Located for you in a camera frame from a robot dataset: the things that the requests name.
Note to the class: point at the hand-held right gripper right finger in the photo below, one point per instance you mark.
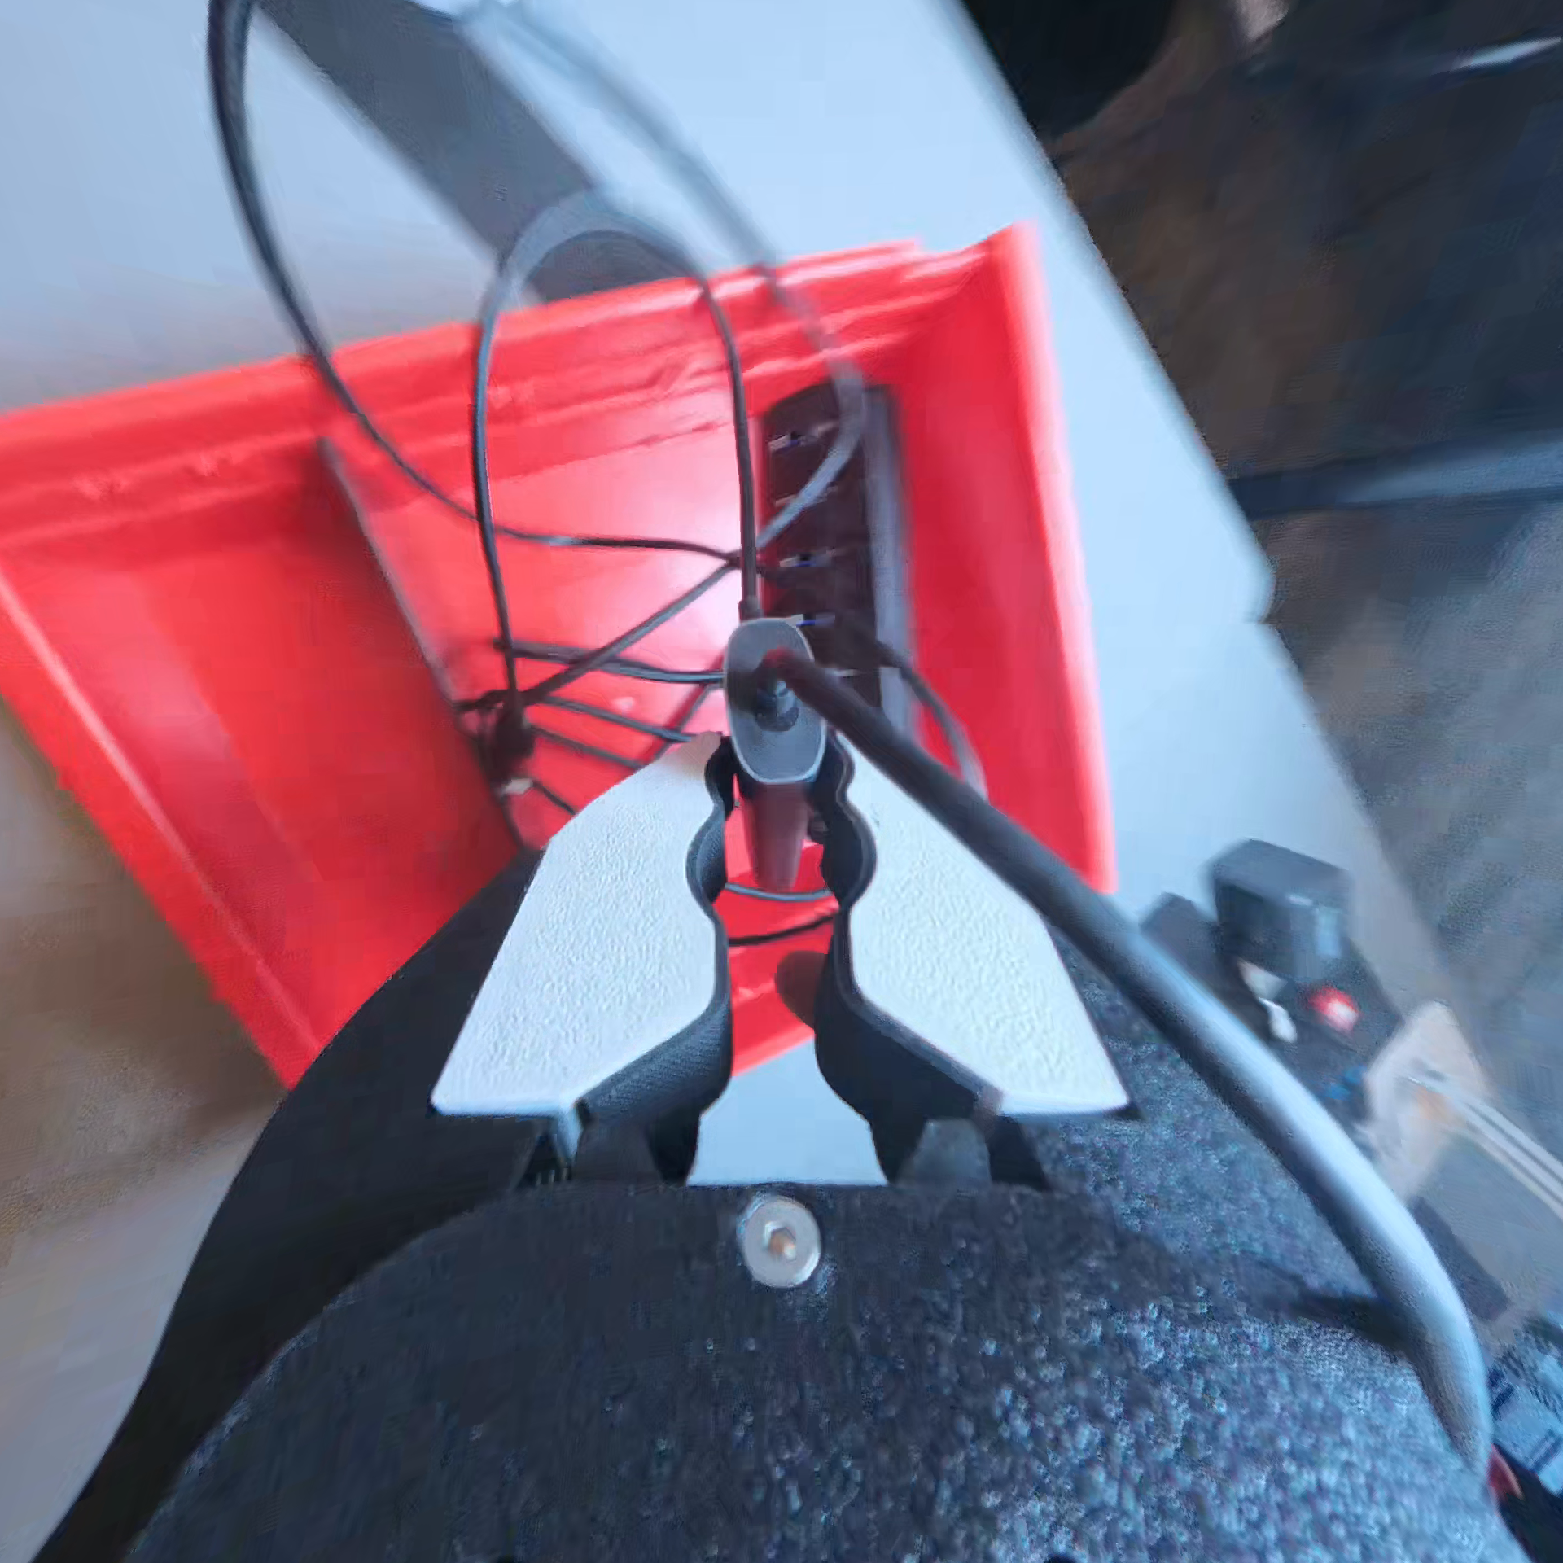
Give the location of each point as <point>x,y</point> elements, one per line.
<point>965,976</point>

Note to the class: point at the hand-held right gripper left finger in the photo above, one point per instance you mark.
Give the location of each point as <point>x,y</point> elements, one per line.
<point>585,952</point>

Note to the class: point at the red plastic bin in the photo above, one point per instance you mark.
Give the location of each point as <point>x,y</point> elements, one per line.
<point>245,635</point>

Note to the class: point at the black usb hub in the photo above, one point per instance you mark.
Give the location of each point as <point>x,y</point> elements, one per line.
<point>829,514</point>

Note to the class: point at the black device with red spot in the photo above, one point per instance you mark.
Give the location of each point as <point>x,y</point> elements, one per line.
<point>1275,898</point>

